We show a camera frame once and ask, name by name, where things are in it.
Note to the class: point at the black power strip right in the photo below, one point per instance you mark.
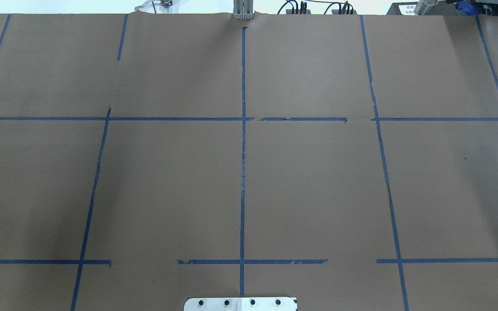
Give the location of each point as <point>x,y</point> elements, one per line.
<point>340,8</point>

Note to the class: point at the black power strip left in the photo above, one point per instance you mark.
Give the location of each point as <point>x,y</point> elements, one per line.
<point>294,7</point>

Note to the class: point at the aluminium frame post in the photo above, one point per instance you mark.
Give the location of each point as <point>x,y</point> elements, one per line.
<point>243,10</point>

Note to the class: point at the white metal base plate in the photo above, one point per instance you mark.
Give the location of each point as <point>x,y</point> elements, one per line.
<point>242,304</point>

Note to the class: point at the black power strip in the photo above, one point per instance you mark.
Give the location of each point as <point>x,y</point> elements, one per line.
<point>294,7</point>
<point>340,8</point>

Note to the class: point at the silver metal cup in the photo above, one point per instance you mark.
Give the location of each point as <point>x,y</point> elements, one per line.
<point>425,7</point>

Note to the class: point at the brown paper table cover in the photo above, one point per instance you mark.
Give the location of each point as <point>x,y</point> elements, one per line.
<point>336,163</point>

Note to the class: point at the black box with label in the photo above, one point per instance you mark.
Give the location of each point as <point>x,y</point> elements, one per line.
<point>402,9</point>

